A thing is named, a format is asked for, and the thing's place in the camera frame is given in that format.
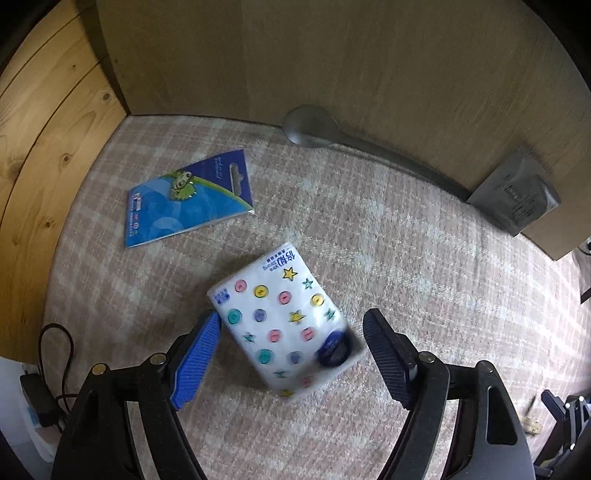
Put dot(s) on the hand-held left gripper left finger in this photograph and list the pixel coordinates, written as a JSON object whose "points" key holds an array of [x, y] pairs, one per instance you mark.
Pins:
{"points": [[194, 364]]}

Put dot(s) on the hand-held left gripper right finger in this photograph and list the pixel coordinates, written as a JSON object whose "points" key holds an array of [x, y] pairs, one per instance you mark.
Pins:
{"points": [[390, 364]]}

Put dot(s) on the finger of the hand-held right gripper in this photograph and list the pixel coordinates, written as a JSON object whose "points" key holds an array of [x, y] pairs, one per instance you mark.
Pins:
{"points": [[572, 429]]}

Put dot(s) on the white dotted tissue pack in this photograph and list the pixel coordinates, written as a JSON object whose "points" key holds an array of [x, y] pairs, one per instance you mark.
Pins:
{"points": [[277, 314]]}

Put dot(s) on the checked cloth covered desktop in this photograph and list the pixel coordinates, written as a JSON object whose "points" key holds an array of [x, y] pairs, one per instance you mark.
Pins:
{"points": [[415, 258]]}

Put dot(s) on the small wooden clip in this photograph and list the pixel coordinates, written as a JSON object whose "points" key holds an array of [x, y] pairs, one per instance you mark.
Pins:
{"points": [[531, 422]]}

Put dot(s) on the blue frog print packet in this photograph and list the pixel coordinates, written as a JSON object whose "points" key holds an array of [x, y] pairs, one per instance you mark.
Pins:
{"points": [[184, 207]]}

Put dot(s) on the black power adapter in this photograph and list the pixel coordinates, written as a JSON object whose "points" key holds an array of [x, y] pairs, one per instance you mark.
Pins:
{"points": [[39, 399]]}

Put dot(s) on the white power strip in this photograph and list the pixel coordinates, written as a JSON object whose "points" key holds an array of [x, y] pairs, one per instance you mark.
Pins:
{"points": [[44, 445]]}

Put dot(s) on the grey foil sachet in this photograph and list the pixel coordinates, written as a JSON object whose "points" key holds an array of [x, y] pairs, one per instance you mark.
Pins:
{"points": [[515, 191]]}

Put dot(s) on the grey ladle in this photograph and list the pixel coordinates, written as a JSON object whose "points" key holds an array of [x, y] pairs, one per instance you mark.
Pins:
{"points": [[307, 127]]}

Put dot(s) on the pine wood board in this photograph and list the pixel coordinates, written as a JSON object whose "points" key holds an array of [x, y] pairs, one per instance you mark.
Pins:
{"points": [[41, 161]]}

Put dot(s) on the beige backboard panel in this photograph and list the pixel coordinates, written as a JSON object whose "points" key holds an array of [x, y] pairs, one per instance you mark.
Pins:
{"points": [[323, 55]]}

